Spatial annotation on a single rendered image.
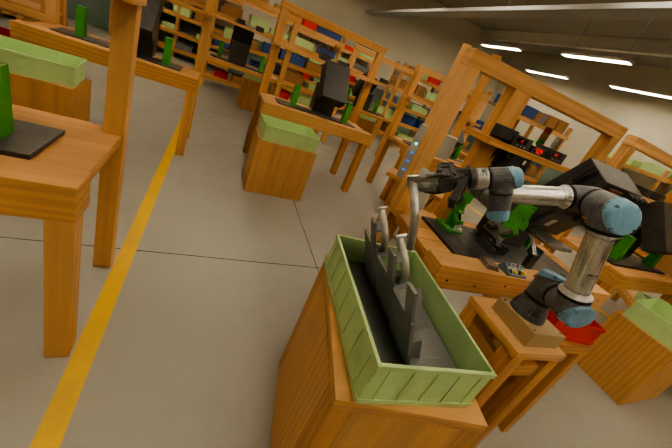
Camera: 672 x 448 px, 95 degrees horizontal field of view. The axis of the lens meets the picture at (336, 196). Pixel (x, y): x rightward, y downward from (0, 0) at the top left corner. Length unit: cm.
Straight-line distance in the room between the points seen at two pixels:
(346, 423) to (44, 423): 121
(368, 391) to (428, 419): 24
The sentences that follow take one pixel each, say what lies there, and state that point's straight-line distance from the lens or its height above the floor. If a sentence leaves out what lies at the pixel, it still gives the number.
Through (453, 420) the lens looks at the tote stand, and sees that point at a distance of 123.
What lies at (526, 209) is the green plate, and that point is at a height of 123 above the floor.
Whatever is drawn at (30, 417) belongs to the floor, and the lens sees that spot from 188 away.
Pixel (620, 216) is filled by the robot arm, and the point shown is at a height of 150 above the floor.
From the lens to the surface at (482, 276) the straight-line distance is 193.
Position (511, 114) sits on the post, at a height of 171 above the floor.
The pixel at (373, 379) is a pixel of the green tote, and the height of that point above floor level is 90.
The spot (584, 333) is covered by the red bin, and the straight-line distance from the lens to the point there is 213.
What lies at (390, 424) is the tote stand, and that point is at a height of 72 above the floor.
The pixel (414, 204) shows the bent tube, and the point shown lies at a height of 129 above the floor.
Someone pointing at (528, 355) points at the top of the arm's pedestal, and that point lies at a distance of 165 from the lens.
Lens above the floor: 161
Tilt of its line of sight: 22 degrees down
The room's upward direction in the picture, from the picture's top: 23 degrees clockwise
